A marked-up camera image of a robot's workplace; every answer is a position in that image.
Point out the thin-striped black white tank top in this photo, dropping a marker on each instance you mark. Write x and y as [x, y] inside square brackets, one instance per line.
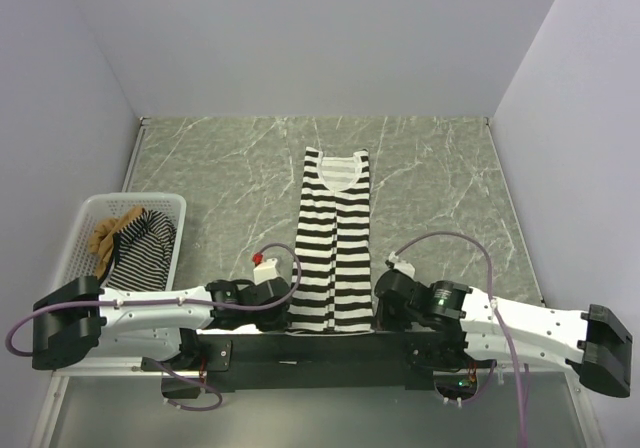
[142, 254]

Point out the white plastic basket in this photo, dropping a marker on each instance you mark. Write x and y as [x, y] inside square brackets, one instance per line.
[78, 262]

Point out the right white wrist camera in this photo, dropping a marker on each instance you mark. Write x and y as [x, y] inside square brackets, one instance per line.
[394, 262]

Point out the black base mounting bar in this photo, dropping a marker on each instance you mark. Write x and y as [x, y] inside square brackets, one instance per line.
[235, 362]

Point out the wide-striped black white tank top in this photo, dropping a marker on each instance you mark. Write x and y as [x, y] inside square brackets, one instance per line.
[332, 244]

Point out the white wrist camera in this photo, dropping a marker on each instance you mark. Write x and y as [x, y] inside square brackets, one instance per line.
[265, 268]
[394, 262]

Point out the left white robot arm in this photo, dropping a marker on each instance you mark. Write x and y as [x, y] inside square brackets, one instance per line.
[82, 318]

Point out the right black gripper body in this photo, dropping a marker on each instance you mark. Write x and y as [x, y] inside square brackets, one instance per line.
[391, 319]

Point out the tan tank top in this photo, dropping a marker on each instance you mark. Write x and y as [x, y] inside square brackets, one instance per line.
[101, 241]

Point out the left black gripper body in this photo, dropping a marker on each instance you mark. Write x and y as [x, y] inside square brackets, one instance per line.
[274, 321]

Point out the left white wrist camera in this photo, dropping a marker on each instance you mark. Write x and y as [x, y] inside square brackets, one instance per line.
[265, 268]

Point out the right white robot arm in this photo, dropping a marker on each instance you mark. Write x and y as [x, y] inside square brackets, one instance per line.
[468, 328]

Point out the aluminium frame rail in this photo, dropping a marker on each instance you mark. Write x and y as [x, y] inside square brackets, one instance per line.
[90, 363]

